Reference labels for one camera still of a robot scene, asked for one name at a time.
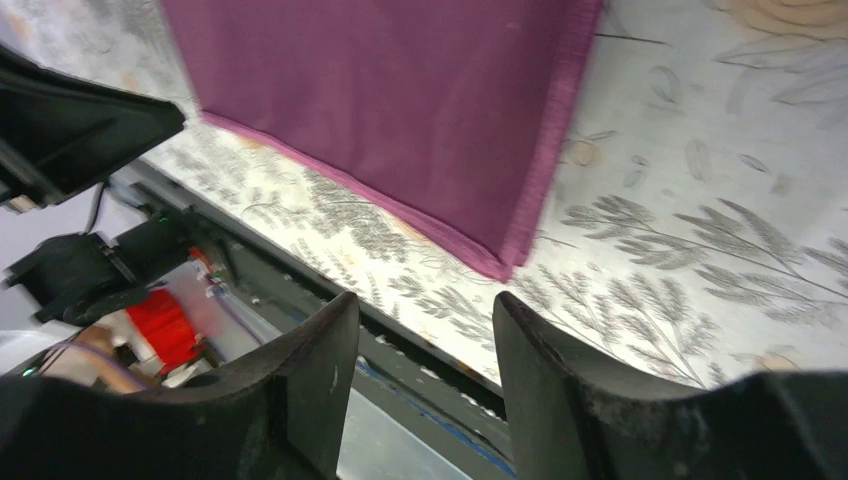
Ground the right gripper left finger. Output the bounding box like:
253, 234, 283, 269
1, 292, 360, 479

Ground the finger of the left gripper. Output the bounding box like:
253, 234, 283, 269
1, 48, 185, 207

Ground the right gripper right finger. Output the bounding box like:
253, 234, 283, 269
493, 292, 847, 479

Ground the purple cloth napkin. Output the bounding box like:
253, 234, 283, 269
162, 0, 601, 282

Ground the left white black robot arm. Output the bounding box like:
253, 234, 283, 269
1, 49, 191, 374

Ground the red object under table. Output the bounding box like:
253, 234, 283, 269
125, 288, 204, 376

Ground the floral tablecloth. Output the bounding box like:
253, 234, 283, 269
1, 1, 847, 386

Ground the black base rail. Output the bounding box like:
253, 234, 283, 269
113, 161, 515, 479

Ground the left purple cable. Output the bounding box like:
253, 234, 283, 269
39, 341, 154, 395

